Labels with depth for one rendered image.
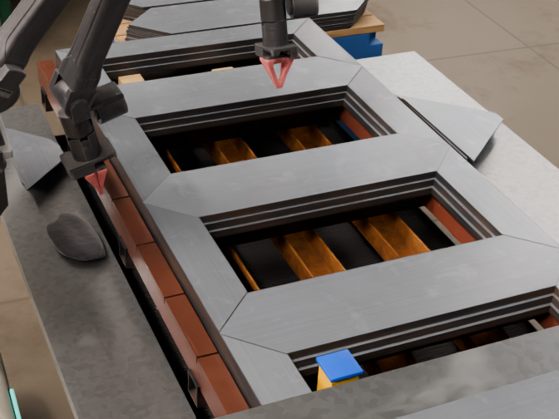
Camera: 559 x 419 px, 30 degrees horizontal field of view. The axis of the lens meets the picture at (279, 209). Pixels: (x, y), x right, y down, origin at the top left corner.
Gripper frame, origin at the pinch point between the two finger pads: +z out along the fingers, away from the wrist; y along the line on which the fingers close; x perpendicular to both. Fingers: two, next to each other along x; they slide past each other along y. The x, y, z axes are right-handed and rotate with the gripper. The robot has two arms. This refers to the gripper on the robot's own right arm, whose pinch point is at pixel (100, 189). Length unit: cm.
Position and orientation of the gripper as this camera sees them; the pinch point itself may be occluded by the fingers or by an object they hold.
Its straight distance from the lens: 213.4
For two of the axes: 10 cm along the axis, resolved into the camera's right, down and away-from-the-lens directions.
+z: 1.6, 7.7, 6.2
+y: -9.0, 3.7, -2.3
